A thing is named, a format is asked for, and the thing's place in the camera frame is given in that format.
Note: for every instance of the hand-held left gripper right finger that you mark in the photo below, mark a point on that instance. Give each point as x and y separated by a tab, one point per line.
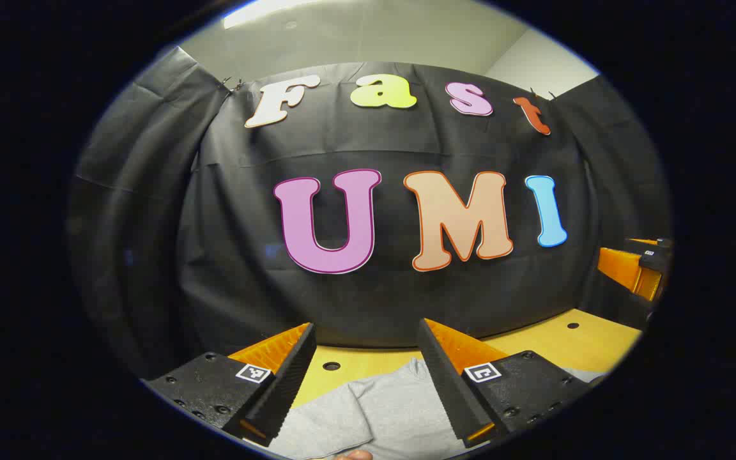
448	396

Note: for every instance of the grey zip-neck sweatshirt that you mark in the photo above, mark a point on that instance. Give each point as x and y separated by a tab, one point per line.
374	415

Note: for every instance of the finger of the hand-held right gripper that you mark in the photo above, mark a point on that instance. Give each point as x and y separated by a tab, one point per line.
623	268

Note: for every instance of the black backdrop cloth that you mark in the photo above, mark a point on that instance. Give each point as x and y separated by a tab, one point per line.
227	223

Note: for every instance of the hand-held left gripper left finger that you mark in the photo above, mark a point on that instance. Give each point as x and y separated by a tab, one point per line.
285	390

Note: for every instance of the metal cloth clip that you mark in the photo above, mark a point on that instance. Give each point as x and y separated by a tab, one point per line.
234	84
542	94

